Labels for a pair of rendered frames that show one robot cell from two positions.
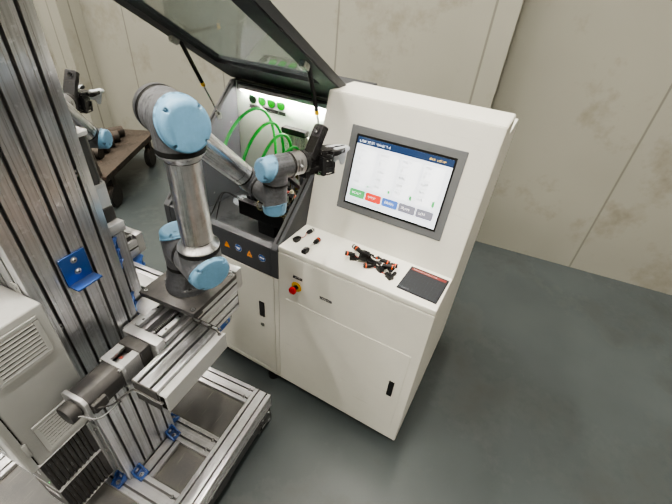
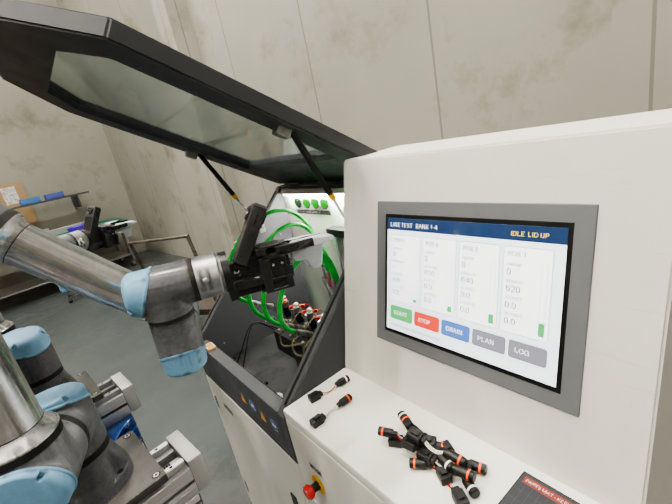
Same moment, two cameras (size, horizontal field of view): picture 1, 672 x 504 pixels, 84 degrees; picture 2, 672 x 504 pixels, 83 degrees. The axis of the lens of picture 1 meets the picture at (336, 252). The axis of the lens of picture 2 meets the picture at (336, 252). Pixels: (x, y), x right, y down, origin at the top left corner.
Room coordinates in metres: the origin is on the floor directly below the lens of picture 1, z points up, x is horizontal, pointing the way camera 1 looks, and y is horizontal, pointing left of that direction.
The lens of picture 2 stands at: (0.64, -0.34, 1.63)
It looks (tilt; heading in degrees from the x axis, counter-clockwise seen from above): 17 degrees down; 28
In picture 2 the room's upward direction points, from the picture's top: 12 degrees counter-clockwise
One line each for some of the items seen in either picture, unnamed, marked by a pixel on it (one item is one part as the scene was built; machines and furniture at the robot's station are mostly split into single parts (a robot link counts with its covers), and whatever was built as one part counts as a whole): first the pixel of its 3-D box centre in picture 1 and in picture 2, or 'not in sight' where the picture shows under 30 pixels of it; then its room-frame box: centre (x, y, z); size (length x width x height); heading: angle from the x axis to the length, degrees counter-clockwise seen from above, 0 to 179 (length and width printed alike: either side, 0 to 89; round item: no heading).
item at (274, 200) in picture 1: (271, 195); (179, 336); (1.05, 0.22, 1.34); 0.11 x 0.08 x 0.11; 46
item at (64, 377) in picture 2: not in sight; (45, 387); (1.11, 0.95, 1.09); 0.15 x 0.15 x 0.10
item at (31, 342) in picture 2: not in sight; (26, 353); (1.11, 0.96, 1.20); 0.13 x 0.12 x 0.14; 94
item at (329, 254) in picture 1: (362, 264); (415, 456); (1.23, -0.11, 0.96); 0.70 x 0.22 x 0.03; 64
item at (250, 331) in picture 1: (227, 304); (268, 484); (1.44, 0.56, 0.44); 0.65 x 0.02 x 0.68; 64
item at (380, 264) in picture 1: (371, 259); (427, 449); (1.21, -0.15, 1.01); 0.23 x 0.11 x 0.06; 64
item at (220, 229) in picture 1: (221, 237); (241, 387); (1.46, 0.55, 0.87); 0.62 x 0.04 x 0.16; 64
